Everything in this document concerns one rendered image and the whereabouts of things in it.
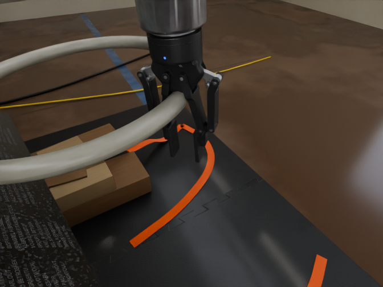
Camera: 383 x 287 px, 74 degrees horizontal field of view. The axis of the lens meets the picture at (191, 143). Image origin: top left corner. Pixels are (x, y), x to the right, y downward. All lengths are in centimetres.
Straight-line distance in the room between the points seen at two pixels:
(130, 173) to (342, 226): 114
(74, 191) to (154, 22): 106
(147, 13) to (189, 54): 7
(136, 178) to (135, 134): 107
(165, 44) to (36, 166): 21
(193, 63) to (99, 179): 101
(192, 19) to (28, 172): 26
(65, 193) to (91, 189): 11
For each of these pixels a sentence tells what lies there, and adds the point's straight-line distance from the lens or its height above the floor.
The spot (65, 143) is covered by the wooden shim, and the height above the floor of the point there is 14.
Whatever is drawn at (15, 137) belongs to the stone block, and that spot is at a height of 68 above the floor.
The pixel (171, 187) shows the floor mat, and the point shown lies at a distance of 151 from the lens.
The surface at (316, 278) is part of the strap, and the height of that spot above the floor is 2.
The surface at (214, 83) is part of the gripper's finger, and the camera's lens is 37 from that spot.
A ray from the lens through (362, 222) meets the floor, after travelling 165.
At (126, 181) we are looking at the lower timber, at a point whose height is 14.
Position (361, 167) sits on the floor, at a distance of 195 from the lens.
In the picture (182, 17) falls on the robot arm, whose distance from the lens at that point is 33.
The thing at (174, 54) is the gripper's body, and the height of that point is 105.
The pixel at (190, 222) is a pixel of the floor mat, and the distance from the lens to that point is 136.
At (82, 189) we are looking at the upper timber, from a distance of 131.
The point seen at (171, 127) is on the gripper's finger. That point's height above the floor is 90.
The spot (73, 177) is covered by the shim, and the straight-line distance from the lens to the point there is 135.
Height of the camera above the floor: 117
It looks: 41 degrees down
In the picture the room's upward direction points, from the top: straight up
